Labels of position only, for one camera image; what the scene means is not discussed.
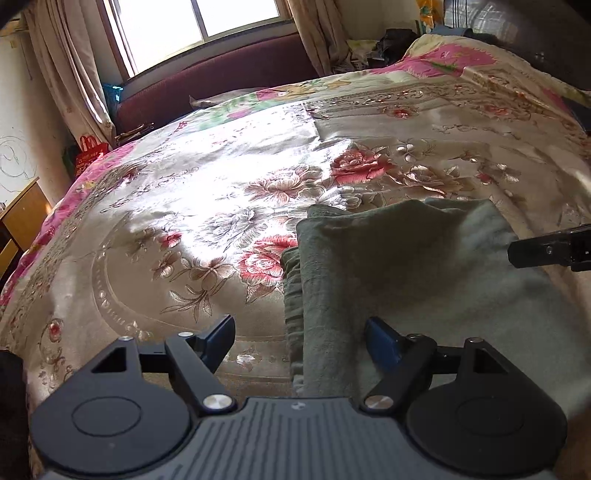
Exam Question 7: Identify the maroon sofa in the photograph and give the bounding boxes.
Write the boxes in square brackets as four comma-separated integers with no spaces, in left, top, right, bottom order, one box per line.
[112,32,321,136]

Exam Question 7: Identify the yellow packet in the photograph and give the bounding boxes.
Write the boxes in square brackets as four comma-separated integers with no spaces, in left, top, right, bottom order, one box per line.
[414,0,438,34]

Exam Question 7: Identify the pile of dark clothes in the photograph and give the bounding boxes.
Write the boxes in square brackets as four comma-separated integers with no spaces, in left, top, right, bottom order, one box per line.
[375,28,420,64]

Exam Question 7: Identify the floral satin bedspread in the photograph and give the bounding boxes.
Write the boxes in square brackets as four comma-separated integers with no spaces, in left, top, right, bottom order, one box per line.
[0,34,591,480]

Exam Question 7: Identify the long beige curtain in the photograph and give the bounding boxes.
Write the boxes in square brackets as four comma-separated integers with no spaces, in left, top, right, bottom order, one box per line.
[22,0,117,149]

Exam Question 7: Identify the teal plastic bag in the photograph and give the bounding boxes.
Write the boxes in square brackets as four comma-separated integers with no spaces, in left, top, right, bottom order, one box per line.
[102,83,124,114]

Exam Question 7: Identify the grey-green pants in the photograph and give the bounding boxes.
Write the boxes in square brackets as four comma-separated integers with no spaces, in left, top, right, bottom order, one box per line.
[279,198,580,418]

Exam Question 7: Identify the red gift bag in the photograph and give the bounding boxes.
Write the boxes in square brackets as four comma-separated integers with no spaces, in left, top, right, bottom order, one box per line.
[75,135,110,178]

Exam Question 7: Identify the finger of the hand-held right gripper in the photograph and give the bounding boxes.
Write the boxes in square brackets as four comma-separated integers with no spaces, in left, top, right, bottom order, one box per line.
[507,225,591,273]

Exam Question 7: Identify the dark wooden headboard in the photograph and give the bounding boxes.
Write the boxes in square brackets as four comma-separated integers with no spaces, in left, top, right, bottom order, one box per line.
[442,0,591,92]

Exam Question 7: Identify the dark blue cloth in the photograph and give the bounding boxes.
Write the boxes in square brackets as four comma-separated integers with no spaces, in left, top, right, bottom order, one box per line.
[571,100,591,137]

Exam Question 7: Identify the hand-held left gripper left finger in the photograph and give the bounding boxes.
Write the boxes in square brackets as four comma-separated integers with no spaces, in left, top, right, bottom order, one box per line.
[90,315,236,414]

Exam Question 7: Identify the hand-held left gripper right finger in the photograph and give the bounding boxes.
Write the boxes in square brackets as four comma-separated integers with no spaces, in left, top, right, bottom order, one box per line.
[362,316,514,412]

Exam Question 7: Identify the window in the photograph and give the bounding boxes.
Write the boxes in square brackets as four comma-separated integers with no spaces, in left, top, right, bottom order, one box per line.
[98,0,296,78]

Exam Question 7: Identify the wooden bedside cabinet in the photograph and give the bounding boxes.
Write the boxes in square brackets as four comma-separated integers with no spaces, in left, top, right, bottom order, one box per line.
[0,177,51,280]

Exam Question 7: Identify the short beige curtain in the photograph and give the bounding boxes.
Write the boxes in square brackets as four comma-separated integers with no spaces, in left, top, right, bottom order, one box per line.
[285,0,354,78]

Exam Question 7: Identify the brown wicker basket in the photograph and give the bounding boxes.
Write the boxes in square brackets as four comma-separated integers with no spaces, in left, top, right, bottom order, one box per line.
[115,122,157,143]

